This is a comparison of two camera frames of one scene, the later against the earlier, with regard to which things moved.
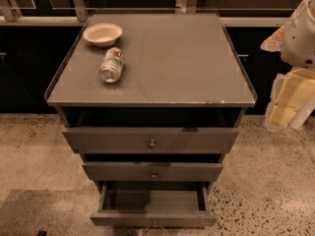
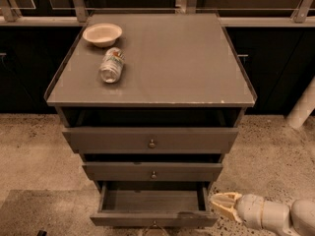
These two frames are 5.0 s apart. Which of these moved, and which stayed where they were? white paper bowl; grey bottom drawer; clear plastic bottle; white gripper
Moved: white gripper
Stayed: grey bottom drawer; clear plastic bottle; white paper bowl
